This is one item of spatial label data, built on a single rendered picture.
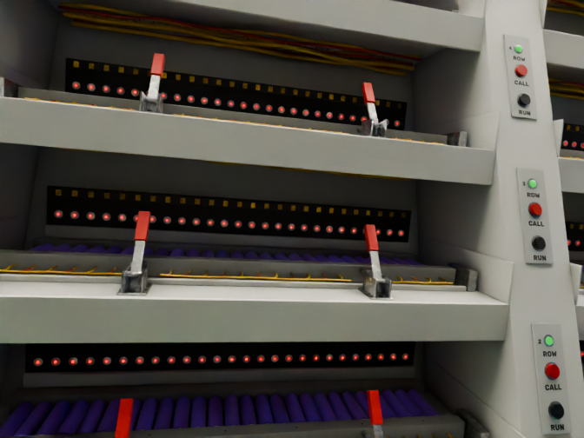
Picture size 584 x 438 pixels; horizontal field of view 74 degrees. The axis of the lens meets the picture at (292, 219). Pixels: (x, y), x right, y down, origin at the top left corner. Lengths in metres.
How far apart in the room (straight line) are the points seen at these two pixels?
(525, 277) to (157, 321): 0.43
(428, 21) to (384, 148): 0.20
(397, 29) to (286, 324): 0.40
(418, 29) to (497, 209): 0.26
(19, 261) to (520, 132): 0.63
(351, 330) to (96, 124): 0.35
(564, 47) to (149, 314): 0.66
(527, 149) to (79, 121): 0.54
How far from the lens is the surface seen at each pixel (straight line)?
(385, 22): 0.58
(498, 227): 0.55
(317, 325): 0.43
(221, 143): 0.45
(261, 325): 0.42
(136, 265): 0.43
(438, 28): 0.62
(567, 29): 1.12
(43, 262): 0.51
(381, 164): 0.49
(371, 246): 0.48
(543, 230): 0.58
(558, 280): 0.59
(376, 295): 0.46
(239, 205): 0.58
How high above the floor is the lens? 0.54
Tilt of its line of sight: 11 degrees up
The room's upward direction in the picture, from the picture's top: 1 degrees clockwise
